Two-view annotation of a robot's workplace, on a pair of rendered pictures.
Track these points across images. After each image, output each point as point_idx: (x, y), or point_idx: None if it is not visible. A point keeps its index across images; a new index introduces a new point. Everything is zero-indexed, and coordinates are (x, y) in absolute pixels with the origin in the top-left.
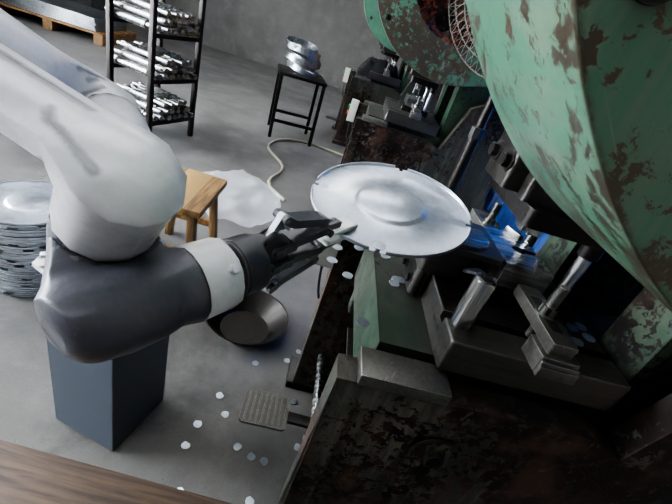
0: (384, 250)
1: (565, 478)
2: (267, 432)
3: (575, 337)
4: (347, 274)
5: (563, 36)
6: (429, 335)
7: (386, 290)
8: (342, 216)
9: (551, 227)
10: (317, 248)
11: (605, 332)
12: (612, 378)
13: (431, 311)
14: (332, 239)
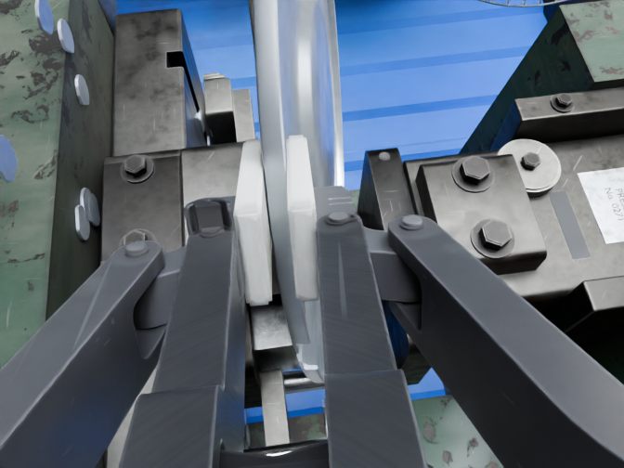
0: (304, 347)
1: None
2: None
3: (244, 441)
4: (6, 155)
5: None
6: (107, 452)
7: (66, 253)
8: (306, 143)
9: (417, 361)
10: (245, 333)
11: (257, 422)
12: None
13: (145, 385)
14: (270, 269)
